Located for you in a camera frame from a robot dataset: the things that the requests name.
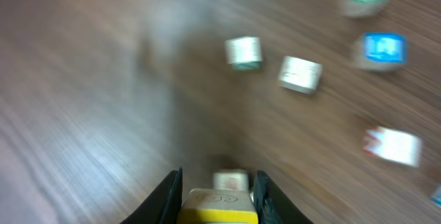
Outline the wooden block red drawing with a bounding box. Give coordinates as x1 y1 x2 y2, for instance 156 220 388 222
362 126 422 167

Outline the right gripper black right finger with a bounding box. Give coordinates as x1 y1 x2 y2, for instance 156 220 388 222
253 170 313 224

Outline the blue L wooden block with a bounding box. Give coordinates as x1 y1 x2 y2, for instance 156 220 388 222
352 32 407 72

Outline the wooden block fox picture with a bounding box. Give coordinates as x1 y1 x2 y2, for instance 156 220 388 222
278 56 323 94

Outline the wooden block red dog picture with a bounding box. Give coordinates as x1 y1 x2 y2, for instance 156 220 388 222
213 170 249 191

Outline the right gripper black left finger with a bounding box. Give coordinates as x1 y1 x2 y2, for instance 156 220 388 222
121 167 183 224

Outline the wooden block green A side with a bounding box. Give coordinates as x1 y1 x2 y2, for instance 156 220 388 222
225 37 263 70

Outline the yellow wooden block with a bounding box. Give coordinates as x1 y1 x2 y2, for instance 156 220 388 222
176 188 258 224

